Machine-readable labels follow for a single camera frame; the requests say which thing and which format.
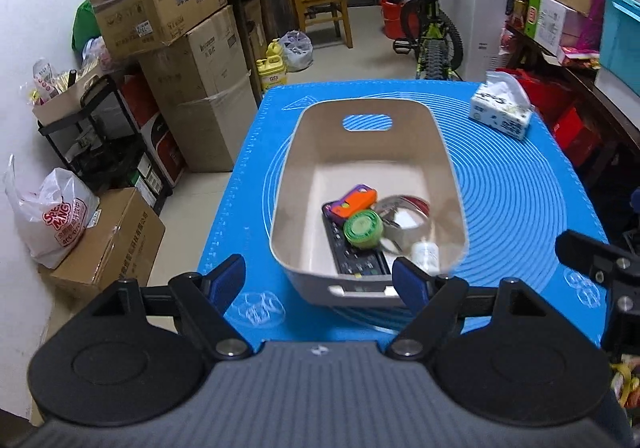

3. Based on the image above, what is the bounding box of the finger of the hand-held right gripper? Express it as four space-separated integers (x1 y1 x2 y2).
555 229 640 354

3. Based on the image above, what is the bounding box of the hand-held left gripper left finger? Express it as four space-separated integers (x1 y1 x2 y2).
87 253 254 362

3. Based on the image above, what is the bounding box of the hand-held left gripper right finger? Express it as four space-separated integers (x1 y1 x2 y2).
385 255 557 361

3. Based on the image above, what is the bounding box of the white plastic bottle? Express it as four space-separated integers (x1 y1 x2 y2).
410 239 441 275

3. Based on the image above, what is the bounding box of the beige plastic basket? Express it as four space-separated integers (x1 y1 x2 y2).
270 99 469 307

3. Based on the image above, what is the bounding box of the black remote control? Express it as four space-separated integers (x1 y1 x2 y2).
322 215 392 279

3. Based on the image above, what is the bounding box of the green tape measure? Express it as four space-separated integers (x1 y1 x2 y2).
342 209 385 246

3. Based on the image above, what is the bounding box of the clear tape roll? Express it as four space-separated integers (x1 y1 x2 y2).
375 195 432 254

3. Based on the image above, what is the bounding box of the blue silicone baking mat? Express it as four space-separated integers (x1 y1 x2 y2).
197 80 621 346

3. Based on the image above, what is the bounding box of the orange purple toy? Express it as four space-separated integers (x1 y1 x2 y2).
322 184 378 224

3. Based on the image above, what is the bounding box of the red gift box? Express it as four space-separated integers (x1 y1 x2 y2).
552 106 603 169

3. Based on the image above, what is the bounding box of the black-printed cardboard box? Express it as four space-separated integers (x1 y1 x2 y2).
50 187 167 301

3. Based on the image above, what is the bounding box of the dark wooden shelf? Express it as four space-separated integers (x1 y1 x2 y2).
505 23 640 169

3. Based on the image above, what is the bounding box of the red white appliance carton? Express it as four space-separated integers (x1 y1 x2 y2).
120 73 187 186

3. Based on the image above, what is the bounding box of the white tissue pack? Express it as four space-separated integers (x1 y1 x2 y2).
469 71 535 140

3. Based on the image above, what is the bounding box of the red bag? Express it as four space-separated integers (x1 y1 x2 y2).
500 68 573 124

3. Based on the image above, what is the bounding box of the black metal rack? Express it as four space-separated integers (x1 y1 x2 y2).
37 73 171 216

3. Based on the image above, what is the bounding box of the white red-printed plastic bag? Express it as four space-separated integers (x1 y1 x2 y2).
4 154 101 270

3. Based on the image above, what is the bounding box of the teal plastic crate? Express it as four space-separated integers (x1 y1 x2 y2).
597 0 640 96

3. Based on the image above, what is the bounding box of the yellow oil jug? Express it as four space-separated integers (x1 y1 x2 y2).
256 39 289 92

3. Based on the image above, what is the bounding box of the plain brown cardboard box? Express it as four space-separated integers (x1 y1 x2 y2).
137 6 251 104

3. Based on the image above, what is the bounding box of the green white carton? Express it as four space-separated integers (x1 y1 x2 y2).
524 0 568 54

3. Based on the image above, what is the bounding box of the green black bicycle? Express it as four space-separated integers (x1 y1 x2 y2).
382 0 466 82

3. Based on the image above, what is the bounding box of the clear knotted plastic bag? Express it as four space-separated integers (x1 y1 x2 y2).
279 30 314 72

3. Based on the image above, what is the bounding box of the small snack-filled cardboard box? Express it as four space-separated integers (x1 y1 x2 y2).
32 63 108 126

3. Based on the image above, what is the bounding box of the red bucket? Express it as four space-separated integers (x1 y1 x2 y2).
380 0 416 40

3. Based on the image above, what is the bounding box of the white freezer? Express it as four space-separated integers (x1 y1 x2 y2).
434 0 522 83

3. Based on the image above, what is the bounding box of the green bag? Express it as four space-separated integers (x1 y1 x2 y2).
71 0 103 54

